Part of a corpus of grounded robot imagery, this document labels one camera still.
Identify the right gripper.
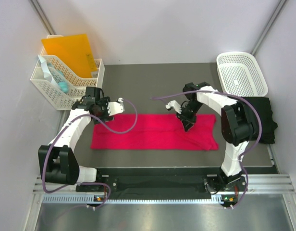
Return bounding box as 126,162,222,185
176,101,203,132

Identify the red t shirt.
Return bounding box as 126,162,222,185
91,114,219,151

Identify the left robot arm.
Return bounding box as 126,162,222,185
38,87,113,191

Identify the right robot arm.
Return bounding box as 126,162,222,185
166,82,259,191

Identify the teal object in organizer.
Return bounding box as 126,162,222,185
47,62,69,93

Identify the white file organizer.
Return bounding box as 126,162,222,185
30,35,105,110

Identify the orange plastic folder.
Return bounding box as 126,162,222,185
41,34,98,78

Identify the white plastic basket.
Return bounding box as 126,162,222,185
216,51,268,97

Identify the black folded t shirt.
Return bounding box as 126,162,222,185
244,97,278,144

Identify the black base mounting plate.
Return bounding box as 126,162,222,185
93,167,243,192

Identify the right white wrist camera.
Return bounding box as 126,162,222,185
165,100,182,114

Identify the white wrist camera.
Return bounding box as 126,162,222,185
165,100,182,114
107,97,125,116

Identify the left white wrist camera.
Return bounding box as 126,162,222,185
107,97,125,116

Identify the grey slotted cable duct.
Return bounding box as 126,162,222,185
42,193,224,205

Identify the aluminium frame rail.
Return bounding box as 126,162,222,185
33,174,295,195

